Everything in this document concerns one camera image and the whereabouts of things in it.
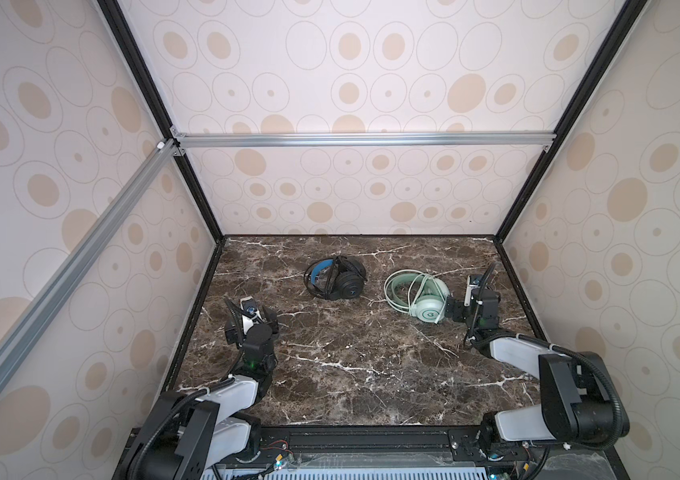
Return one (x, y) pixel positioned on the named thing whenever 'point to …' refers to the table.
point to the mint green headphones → (424, 296)
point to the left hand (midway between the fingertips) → (254, 305)
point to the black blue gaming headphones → (336, 277)
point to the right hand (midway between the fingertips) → (468, 297)
